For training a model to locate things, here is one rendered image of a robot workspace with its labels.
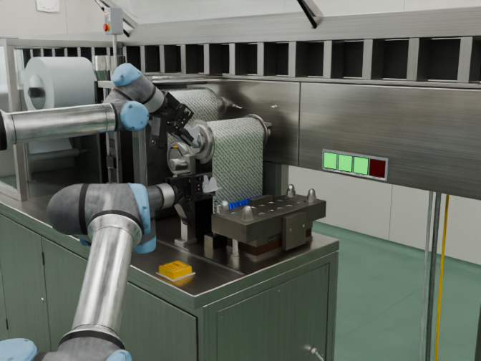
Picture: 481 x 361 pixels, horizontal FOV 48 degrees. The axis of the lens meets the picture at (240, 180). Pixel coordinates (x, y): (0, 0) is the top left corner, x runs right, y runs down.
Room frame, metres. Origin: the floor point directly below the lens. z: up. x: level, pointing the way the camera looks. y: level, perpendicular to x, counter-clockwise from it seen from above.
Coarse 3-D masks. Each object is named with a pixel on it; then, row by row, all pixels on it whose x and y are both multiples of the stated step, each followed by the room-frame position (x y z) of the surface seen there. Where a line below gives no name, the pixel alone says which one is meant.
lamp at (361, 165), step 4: (356, 160) 1.69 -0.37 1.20; (360, 160) 1.68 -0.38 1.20; (364, 160) 1.67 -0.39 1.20; (356, 164) 1.69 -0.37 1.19; (360, 164) 1.68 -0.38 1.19; (364, 164) 1.67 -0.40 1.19; (356, 168) 1.69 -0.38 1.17; (360, 168) 1.68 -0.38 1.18; (364, 168) 1.67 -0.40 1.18; (356, 172) 1.69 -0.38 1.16; (360, 172) 1.68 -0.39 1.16; (364, 172) 1.67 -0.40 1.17
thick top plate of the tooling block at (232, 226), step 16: (240, 208) 1.72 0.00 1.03; (256, 208) 1.72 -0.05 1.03; (272, 208) 1.72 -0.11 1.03; (288, 208) 1.72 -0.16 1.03; (304, 208) 1.74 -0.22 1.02; (320, 208) 1.80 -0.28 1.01; (224, 224) 1.61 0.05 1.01; (240, 224) 1.56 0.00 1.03; (256, 224) 1.58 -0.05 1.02; (272, 224) 1.63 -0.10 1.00; (240, 240) 1.56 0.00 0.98
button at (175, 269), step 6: (168, 264) 1.49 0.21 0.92; (174, 264) 1.49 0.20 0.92; (180, 264) 1.49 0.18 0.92; (186, 264) 1.49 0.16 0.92; (162, 270) 1.47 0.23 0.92; (168, 270) 1.45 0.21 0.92; (174, 270) 1.44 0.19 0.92; (180, 270) 1.45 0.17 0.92; (186, 270) 1.46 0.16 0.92; (168, 276) 1.45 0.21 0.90; (174, 276) 1.43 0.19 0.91; (180, 276) 1.45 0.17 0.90
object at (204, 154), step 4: (200, 128) 1.74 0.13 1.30; (204, 128) 1.73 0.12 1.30; (200, 132) 1.74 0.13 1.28; (204, 132) 1.72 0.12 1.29; (204, 136) 1.72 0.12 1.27; (208, 136) 1.72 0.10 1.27; (208, 140) 1.71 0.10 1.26; (208, 144) 1.71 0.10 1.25; (188, 148) 1.78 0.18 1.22; (204, 148) 1.73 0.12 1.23; (208, 148) 1.71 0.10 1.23; (192, 152) 1.77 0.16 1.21; (204, 152) 1.73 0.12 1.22; (208, 152) 1.72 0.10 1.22; (196, 156) 1.75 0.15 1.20; (200, 156) 1.74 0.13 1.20; (204, 156) 1.73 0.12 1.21
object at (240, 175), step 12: (228, 156) 1.76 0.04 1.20; (240, 156) 1.80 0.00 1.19; (252, 156) 1.84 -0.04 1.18; (216, 168) 1.73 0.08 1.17; (228, 168) 1.76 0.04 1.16; (240, 168) 1.80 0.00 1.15; (252, 168) 1.84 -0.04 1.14; (216, 180) 1.73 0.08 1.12; (228, 180) 1.76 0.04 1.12; (240, 180) 1.80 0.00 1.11; (252, 180) 1.84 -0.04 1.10; (228, 192) 1.76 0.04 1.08; (240, 192) 1.80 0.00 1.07; (252, 192) 1.84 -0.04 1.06; (216, 204) 1.72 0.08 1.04
